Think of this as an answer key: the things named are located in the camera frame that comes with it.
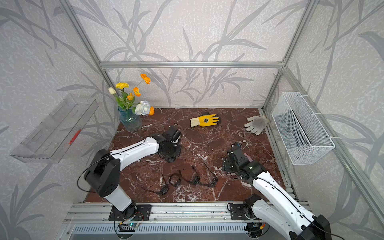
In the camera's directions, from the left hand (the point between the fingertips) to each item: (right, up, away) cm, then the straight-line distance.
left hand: (178, 152), depth 89 cm
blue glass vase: (-35, +18, +14) cm, 41 cm away
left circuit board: (-23, -33, -16) cm, 43 cm away
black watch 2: (+11, -12, -3) cm, 17 cm away
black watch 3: (+11, -14, -7) cm, 19 cm away
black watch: (-6, -18, -12) cm, 22 cm away
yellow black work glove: (+16, +19, +22) cm, 33 cm away
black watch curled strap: (-2, -15, -4) cm, 15 cm away
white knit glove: (+56, +16, +22) cm, 62 cm away
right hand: (+28, -4, -8) cm, 29 cm away
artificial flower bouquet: (-31, +31, -2) cm, 43 cm away
